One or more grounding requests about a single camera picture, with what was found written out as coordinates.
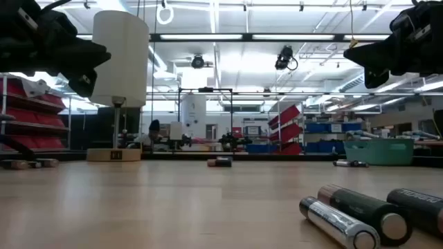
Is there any black overhead light bar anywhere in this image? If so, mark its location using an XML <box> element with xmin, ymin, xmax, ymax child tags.
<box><xmin>75</xmin><ymin>33</ymin><xmax>392</xmax><ymax>43</ymax></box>

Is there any white cylindrical tank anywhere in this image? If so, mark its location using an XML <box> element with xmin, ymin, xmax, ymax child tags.
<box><xmin>181</xmin><ymin>95</ymin><xmax>208</xmax><ymax>139</ymax></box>

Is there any black round ceiling device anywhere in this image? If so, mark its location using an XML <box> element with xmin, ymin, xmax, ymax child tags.
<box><xmin>190</xmin><ymin>54</ymin><xmax>206</xmax><ymax>69</ymax></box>

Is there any white hanging ring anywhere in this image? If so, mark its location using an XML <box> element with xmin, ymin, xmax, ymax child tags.
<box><xmin>156</xmin><ymin>1</ymin><xmax>174</xmax><ymax>26</ymax></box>

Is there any tilted red bin rack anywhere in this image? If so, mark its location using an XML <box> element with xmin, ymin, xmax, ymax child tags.
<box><xmin>268</xmin><ymin>104</ymin><xmax>304</xmax><ymax>156</ymax></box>

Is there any teal plastic bin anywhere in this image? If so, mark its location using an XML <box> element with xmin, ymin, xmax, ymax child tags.
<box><xmin>343</xmin><ymin>138</ymin><xmax>415</xmax><ymax>166</ymax></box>

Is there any blue storage bin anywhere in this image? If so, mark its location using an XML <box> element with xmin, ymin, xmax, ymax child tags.
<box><xmin>304</xmin><ymin>140</ymin><xmax>345</xmax><ymax>154</ymax></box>
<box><xmin>342</xmin><ymin>122</ymin><xmax>363</xmax><ymax>133</ymax></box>
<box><xmin>305</xmin><ymin>122</ymin><xmax>330</xmax><ymax>134</ymax></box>
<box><xmin>246</xmin><ymin>144</ymin><xmax>278</xmax><ymax>154</ymax></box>

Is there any red bin shelf rack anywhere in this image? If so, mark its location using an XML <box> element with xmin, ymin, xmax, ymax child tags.
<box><xmin>0</xmin><ymin>74</ymin><xmax>70</xmax><ymax>151</ymax></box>

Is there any black hanging camera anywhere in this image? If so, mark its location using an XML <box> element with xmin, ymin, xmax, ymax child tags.
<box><xmin>275</xmin><ymin>45</ymin><xmax>299</xmax><ymax>72</ymax></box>

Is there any person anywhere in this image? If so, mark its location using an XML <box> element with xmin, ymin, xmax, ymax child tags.
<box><xmin>134</xmin><ymin>119</ymin><xmax>163</xmax><ymax>151</ymax></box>

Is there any white shade wooden lamp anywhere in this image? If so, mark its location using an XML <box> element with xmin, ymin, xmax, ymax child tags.
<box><xmin>86</xmin><ymin>10</ymin><xmax>150</xmax><ymax>163</ymax></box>

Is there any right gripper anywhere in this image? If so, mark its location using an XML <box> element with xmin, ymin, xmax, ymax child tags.
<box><xmin>343</xmin><ymin>0</ymin><xmax>443</xmax><ymax>89</ymax></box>

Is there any yellow hanging cord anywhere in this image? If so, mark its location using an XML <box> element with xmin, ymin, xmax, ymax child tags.
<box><xmin>348</xmin><ymin>0</ymin><xmax>359</xmax><ymax>49</ymax></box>

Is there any black station frame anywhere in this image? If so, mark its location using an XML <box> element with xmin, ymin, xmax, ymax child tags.
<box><xmin>177</xmin><ymin>87</ymin><xmax>234</xmax><ymax>152</ymax></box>

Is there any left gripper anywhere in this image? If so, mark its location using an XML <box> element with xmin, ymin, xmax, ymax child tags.
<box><xmin>0</xmin><ymin>0</ymin><xmax>112</xmax><ymax>98</ymax></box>

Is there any white box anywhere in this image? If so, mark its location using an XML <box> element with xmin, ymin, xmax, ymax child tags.
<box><xmin>169</xmin><ymin>121</ymin><xmax>183</xmax><ymax>141</ymax></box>

